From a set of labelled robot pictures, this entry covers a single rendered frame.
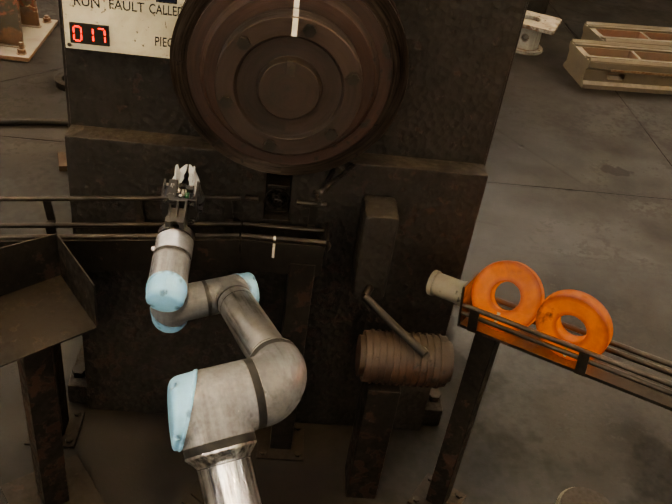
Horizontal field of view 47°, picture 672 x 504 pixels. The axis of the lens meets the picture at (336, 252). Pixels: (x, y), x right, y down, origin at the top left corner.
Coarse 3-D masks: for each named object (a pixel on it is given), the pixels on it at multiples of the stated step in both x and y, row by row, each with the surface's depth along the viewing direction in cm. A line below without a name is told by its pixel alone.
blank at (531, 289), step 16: (480, 272) 173; (496, 272) 172; (512, 272) 170; (528, 272) 168; (480, 288) 173; (496, 288) 174; (528, 288) 168; (480, 304) 173; (496, 304) 173; (528, 304) 168; (512, 320) 170; (528, 320) 168
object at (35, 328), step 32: (0, 256) 162; (32, 256) 167; (64, 256) 167; (0, 288) 167; (32, 288) 170; (64, 288) 171; (0, 320) 162; (32, 320) 162; (64, 320) 163; (96, 320) 161; (0, 352) 155; (32, 352) 155; (32, 384) 169; (32, 416) 174; (32, 448) 185; (32, 480) 200; (64, 480) 192
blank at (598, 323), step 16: (544, 304) 163; (560, 304) 161; (576, 304) 159; (592, 304) 157; (544, 320) 165; (560, 320) 166; (592, 320) 158; (608, 320) 158; (560, 336) 165; (576, 336) 165; (592, 336) 160; (608, 336) 158; (576, 352) 164
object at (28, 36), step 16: (0, 0) 396; (16, 0) 396; (32, 0) 425; (0, 16) 401; (16, 16) 401; (32, 16) 431; (48, 16) 442; (0, 32) 406; (16, 32) 406; (32, 32) 428; (48, 32) 431; (0, 48) 406; (16, 48) 409; (32, 48) 411
